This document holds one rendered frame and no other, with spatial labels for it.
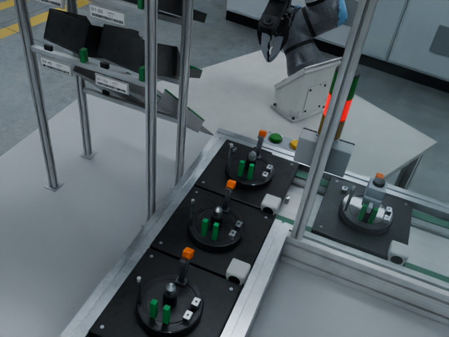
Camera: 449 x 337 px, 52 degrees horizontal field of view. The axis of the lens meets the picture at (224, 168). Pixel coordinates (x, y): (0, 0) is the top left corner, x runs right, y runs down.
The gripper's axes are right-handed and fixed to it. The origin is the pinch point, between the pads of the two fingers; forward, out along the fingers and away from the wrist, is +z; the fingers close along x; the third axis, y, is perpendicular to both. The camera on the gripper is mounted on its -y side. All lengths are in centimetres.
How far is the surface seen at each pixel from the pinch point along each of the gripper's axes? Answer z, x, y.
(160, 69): -5.2, 18.1, -30.7
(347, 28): 95, 4, 282
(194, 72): 1.5, 15.5, -16.1
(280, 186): 26.2, -14.9, -20.5
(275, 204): 24.1, -16.2, -30.2
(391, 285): 31, -50, -37
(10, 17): 124, 285, 187
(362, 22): -30, -24, -36
